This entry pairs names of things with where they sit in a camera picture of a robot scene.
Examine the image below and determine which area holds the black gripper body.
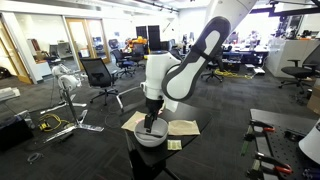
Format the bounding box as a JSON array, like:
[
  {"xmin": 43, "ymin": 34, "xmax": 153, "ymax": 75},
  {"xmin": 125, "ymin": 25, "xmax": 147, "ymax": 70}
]
[{"xmin": 145, "ymin": 97, "xmax": 165, "ymax": 122}]

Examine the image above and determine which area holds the grey bowl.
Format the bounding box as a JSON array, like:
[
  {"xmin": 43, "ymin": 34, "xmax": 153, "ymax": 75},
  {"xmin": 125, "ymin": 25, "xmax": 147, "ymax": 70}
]
[{"xmin": 133, "ymin": 117, "xmax": 170, "ymax": 148}]

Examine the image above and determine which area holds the bent silver metal tube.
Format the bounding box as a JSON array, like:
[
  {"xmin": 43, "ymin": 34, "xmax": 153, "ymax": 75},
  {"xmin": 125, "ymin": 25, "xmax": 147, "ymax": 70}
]
[{"xmin": 115, "ymin": 85, "xmax": 145, "ymax": 113}]

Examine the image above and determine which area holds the yellow-green sticky note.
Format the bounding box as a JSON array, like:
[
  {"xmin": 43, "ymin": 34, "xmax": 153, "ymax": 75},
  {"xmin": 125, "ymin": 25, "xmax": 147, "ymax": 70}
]
[{"xmin": 166, "ymin": 139, "xmax": 183, "ymax": 151}]

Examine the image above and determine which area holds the dark blue office chair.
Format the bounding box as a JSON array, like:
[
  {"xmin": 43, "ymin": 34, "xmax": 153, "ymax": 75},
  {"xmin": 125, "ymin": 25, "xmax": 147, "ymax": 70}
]
[{"xmin": 110, "ymin": 48, "xmax": 136, "ymax": 79}]

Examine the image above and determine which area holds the orange robot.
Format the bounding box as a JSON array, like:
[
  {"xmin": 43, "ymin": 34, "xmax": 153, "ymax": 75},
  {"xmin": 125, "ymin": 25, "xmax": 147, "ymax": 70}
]
[{"xmin": 126, "ymin": 35, "xmax": 148, "ymax": 51}]

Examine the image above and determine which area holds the black upright panel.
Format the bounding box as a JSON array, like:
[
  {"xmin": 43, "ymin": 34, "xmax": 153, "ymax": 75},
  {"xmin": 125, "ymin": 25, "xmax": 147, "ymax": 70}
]
[
  {"xmin": 147, "ymin": 24, "xmax": 162, "ymax": 52},
  {"xmin": 135, "ymin": 25, "xmax": 148, "ymax": 40}
]

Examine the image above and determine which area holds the metal floor stand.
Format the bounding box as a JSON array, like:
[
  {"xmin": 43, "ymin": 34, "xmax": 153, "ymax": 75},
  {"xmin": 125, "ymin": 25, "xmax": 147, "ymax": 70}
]
[{"xmin": 39, "ymin": 63, "xmax": 105, "ymax": 144}]

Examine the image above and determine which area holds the black clamp orange tip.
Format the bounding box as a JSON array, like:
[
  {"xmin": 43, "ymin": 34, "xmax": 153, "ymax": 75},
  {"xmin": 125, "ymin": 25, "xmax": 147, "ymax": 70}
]
[
  {"xmin": 248, "ymin": 119, "xmax": 277, "ymax": 134},
  {"xmin": 254, "ymin": 151, "xmax": 294, "ymax": 176}
]

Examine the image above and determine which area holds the small white floor box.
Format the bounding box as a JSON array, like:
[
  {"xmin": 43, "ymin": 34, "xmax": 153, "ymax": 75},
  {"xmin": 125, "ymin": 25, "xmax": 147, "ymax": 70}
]
[{"xmin": 253, "ymin": 66, "xmax": 267, "ymax": 76}]

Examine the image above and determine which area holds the clear plastic container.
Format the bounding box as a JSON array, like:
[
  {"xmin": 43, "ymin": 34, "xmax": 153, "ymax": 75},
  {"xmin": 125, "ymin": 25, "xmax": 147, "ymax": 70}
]
[{"xmin": 14, "ymin": 109, "xmax": 36, "ymax": 130}]

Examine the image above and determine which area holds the black box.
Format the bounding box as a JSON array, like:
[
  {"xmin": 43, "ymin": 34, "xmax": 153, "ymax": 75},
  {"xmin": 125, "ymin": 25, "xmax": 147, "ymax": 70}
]
[{"xmin": 0, "ymin": 114, "xmax": 34, "ymax": 152}]

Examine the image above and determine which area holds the wooden door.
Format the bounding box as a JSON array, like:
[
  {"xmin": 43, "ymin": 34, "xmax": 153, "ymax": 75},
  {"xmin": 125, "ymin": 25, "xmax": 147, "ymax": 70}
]
[{"xmin": 0, "ymin": 21, "xmax": 33, "ymax": 85}]

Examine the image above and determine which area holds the white counter cabinet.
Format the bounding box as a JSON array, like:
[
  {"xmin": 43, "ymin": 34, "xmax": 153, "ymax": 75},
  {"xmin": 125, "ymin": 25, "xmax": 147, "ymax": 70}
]
[{"xmin": 266, "ymin": 37, "xmax": 320, "ymax": 79}]

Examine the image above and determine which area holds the flat white box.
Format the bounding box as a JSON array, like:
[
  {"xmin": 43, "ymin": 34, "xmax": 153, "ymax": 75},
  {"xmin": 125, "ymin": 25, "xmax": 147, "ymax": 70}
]
[{"xmin": 0, "ymin": 87, "xmax": 21, "ymax": 103}]

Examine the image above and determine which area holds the black armrest office chair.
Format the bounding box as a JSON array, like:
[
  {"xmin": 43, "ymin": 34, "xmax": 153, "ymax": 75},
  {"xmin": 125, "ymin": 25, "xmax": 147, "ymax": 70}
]
[{"xmin": 278, "ymin": 44, "xmax": 320, "ymax": 95}]

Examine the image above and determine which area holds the cardboard box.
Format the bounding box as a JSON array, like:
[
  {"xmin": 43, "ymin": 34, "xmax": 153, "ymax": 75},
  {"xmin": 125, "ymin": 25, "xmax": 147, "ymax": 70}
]
[{"xmin": 306, "ymin": 78, "xmax": 320, "ymax": 116}]

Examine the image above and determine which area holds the long yellow cable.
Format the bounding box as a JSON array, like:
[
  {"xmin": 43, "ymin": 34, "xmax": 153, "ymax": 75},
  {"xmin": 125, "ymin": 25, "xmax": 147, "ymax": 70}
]
[{"xmin": 214, "ymin": 68, "xmax": 256, "ymax": 81}]

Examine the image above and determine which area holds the green clamp handle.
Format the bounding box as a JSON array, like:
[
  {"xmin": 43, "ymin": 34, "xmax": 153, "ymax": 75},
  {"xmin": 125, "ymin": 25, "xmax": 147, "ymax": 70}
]
[
  {"xmin": 251, "ymin": 159, "xmax": 263, "ymax": 173},
  {"xmin": 240, "ymin": 133, "xmax": 251, "ymax": 157}
]

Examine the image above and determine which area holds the yellow floor cable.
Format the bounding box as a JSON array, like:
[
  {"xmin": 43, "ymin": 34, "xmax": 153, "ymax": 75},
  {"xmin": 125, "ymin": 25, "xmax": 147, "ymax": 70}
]
[{"xmin": 37, "ymin": 113, "xmax": 71, "ymax": 133}]

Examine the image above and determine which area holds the wooden door frame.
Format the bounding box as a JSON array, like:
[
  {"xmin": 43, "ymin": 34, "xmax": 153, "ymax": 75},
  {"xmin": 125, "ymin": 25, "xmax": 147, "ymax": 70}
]
[{"xmin": 64, "ymin": 17, "xmax": 111, "ymax": 65}]

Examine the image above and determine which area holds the coiled cable on floor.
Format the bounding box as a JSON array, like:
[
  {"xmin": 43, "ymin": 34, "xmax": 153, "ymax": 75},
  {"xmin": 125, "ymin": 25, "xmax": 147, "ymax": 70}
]
[{"xmin": 26, "ymin": 152, "xmax": 44, "ymax": 164}]

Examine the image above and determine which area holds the black mount block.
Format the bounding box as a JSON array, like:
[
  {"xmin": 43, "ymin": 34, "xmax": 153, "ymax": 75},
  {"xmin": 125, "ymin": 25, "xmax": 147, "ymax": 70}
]
[{"xmin": 283, "ymin": 129, "xmax": 305, "ymax": 143}]

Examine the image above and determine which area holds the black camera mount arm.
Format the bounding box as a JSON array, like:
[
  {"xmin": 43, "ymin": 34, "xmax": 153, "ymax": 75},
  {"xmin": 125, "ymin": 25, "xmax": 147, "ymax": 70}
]
[{"xmin": 249, "ymin": 0, "xmax": 320, "ymax": 18}]

